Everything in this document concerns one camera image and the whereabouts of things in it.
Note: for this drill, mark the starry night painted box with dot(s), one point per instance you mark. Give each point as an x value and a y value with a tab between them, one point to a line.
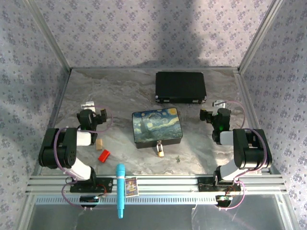
157	124

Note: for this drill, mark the brass padlock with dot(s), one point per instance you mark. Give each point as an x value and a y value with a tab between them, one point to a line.
161	153

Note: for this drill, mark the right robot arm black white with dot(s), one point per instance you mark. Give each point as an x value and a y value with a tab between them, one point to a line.
249	146

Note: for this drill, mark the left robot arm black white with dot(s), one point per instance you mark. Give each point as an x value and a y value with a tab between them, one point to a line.
69	143

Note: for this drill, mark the small wooden block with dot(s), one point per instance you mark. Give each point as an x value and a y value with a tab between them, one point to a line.
99	144

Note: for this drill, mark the red block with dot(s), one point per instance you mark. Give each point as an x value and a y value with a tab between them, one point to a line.
104	156

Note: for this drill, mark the black hard case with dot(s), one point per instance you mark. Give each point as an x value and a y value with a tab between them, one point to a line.
180	86

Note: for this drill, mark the blue marker pen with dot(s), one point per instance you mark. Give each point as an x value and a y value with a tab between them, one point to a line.
120	187

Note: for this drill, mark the small electronics board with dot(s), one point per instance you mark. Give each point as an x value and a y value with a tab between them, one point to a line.
88	198
223	198

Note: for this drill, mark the small picture card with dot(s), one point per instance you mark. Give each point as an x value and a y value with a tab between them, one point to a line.
132	187

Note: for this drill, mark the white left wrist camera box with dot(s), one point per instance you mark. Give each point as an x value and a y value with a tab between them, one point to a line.
87	105

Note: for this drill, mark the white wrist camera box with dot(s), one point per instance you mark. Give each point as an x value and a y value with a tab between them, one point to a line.
218	103
87	105

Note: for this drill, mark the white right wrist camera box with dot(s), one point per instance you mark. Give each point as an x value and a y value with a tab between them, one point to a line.
218	103

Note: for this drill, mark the aluminium side rail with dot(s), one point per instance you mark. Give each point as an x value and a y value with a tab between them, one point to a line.
58	105
249	100

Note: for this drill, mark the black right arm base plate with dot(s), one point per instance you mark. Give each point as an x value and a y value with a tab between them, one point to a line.
206	185

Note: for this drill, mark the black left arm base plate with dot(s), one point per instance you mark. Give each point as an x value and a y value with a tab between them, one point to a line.
105	185

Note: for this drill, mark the aluminium frame post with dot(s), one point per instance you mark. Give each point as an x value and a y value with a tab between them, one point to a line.
259	36
51	38

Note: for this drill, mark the aluminium front rail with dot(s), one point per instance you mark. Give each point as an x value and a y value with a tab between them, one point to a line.
163	185

